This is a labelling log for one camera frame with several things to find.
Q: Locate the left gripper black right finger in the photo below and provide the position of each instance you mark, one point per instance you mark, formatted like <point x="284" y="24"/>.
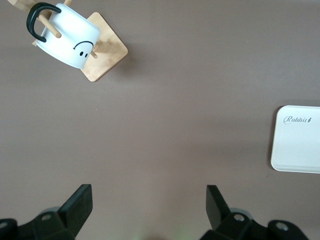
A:
<point x="237" y="225"/>

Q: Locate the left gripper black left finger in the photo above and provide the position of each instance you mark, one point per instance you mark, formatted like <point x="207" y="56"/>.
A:
<point x="50" y="225"/>

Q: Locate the wooden cup rack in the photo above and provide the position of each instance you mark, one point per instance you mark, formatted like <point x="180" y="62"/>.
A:
<point x="110" y="50"/>

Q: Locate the cream tray with Rabbit print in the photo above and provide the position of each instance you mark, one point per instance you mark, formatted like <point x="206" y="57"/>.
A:
<point x="300" y="150"/>

